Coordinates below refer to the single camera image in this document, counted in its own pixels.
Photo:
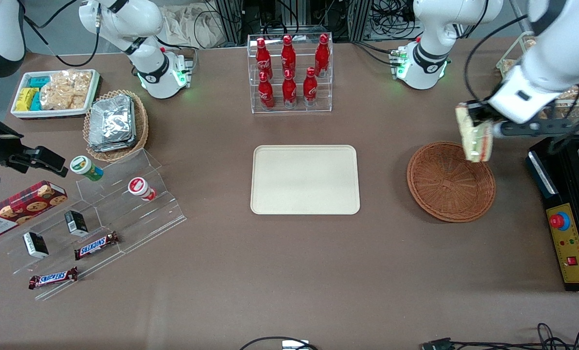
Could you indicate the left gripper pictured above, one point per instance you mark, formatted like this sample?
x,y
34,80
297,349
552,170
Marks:
x,y
479,112

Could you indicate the triangular sandwich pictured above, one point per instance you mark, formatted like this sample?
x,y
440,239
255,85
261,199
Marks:
x,y
474,143

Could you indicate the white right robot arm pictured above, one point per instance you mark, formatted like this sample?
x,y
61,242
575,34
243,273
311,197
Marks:
x,y
155,73

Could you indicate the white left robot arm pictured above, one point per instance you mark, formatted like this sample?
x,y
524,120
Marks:
x,y
425,63

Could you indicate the white rectangular snack tray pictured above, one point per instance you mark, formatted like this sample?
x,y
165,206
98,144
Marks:
x,y
51,113

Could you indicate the round brown wicker basket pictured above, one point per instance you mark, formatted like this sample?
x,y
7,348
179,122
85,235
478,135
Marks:
x,y
449,187

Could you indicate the oval wicker basket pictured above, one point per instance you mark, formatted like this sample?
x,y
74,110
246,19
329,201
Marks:
x,y
141,124

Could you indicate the beige plastic serving tray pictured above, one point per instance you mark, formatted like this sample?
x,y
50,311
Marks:
x,y
305,180

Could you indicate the red tartan cookie box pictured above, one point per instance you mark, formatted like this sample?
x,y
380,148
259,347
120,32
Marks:
x,y
22,206

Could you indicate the green lidded snack cup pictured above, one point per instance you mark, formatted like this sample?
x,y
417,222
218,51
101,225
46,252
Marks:
x,y
85,166

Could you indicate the clear bagged snack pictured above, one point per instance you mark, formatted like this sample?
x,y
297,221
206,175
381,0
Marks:
x,y
530,43
509,65

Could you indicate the teal snack pack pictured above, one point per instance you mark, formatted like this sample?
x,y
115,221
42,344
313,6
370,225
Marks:
x,y
36,101
39,81

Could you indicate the yellow snack pack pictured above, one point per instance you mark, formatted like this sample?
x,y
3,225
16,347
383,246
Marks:
x,y
25,99

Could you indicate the clear bin with snacks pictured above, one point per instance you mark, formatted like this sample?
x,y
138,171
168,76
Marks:
x,y
510,51

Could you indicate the small black box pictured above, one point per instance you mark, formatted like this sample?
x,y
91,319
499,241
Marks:
x,y
36,244
76,222

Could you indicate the clear bag of crackers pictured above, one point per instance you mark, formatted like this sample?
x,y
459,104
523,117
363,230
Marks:
x,y
65,90

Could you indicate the silver foil pack stack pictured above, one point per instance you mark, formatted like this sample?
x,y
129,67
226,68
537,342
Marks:
x,y
112,124

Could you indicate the brown snickers bar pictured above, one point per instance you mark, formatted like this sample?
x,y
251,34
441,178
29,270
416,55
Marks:
x,y
96,245
53,278

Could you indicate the red lidded snack cup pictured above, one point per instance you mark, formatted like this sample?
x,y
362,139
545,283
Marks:
x,y
140,188

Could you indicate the clear acrylic stepped display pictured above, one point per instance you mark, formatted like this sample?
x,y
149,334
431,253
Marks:
x,y
138,223

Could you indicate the red emergency stop button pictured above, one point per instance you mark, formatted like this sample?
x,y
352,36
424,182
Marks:
x,y
558,221

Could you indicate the black control box yellow panel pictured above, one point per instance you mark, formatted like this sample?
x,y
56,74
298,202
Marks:
x,y
569,248

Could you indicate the red cola bottle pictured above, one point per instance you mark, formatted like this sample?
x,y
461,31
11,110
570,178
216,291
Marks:
x,y
288,54
263,57
266,92
322,54
310,87
289,90

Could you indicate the clear acrylic bottle rack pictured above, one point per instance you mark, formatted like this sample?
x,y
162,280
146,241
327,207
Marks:
x,y
299,110

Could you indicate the beige crumpled cloth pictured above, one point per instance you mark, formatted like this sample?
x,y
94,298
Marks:
x,y
192,26

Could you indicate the small white device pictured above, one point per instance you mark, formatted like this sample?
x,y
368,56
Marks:
x,y
295,345

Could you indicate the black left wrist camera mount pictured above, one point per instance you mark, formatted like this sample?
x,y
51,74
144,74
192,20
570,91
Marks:
x,y
537,128

